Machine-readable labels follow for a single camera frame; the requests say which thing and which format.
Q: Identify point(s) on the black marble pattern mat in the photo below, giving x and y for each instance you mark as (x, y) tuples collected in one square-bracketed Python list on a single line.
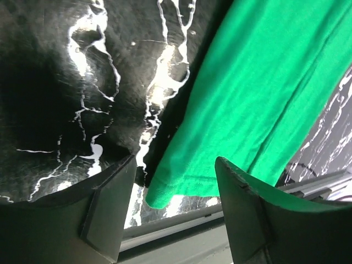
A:
[(85, 83)]

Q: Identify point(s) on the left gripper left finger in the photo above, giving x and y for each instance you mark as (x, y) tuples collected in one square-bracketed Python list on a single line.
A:
[(83, 223)]

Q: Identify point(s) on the green t shirt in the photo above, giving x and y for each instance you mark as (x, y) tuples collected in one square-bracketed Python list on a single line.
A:
[(265, 79)]

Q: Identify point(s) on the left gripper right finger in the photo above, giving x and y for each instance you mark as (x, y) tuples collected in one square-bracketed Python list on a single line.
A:
[(302, 222)]

